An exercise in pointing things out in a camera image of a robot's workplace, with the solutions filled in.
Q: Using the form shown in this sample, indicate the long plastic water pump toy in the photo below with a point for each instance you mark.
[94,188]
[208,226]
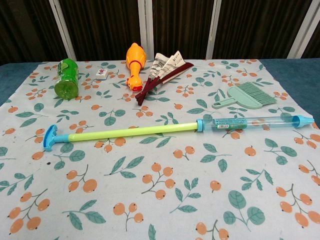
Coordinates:
[125,131]

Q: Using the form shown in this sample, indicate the folding paper fan dark ribs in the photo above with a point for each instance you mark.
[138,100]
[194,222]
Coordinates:
[162,67]

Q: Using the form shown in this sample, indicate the yellow rubber chicken toy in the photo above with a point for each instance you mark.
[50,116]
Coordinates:
[135,70]

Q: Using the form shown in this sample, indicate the floral orange fruit tablecloth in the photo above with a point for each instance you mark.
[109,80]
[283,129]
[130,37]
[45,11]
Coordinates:
[160,187]

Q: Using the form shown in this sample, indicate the white mahjong tile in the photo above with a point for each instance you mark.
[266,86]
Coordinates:
[101,73]

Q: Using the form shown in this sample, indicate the small mint green dustpan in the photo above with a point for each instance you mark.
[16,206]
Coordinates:
[233,96]

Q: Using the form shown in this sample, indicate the small mint green brush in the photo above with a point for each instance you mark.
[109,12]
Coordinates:
[255,93]

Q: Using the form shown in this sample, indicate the green plastic drink bottle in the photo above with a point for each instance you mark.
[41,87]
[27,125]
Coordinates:
[66,85]

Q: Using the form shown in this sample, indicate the white partition frame post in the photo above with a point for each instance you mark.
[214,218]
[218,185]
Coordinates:
[215,25]
[146,25]
[62,30]
[307,25]

